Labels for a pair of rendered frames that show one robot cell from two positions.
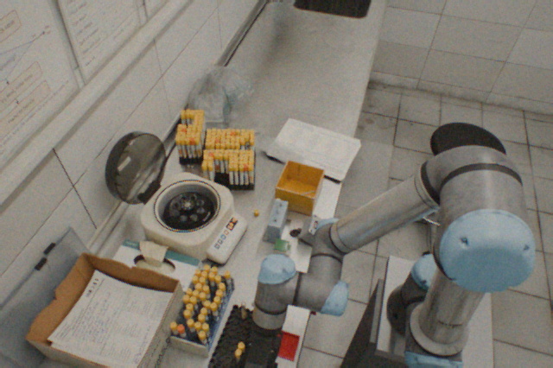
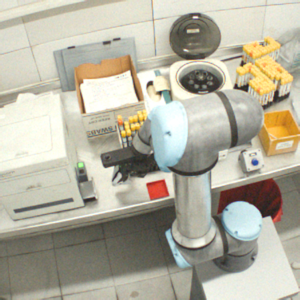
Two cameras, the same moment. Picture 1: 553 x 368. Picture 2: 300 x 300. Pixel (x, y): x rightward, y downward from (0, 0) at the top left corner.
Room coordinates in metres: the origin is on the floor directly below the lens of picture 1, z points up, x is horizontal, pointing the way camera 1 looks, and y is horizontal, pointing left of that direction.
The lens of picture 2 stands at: (0.07, -0.75, 2.13)
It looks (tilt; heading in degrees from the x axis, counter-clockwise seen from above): 53 degrees down; 66
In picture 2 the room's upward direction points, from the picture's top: 5 degrees counter-clockwise
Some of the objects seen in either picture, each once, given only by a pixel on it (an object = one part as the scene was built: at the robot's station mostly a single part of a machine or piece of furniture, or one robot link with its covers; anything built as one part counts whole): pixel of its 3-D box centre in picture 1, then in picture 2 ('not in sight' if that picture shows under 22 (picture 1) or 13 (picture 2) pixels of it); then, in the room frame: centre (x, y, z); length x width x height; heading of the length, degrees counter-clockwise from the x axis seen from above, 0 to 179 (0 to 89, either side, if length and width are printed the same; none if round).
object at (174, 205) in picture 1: (188, 211); (200, 82); (0.76, 0.26, 0.97); 0.15 x 0.15 x 0.07
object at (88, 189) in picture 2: not in sight; (66, 192); (0.10, 0.08, 0.92); 0.21 x 0.07 x 0.05; 165
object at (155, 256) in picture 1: (157, 264); (156, 94); (0.59, 0.33, 0.92); 0.24 x 0.12 x 0.10; 75
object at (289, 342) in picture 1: (284, 345); (157, 189); (0.39, -0.04, 0.88); 0.07 x 0.07 x 0.01; 75
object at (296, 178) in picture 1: (299, 187); (278, 132); (0.90, -0.08, 0.92); 0.13 x 0.13 x 0.10; 72
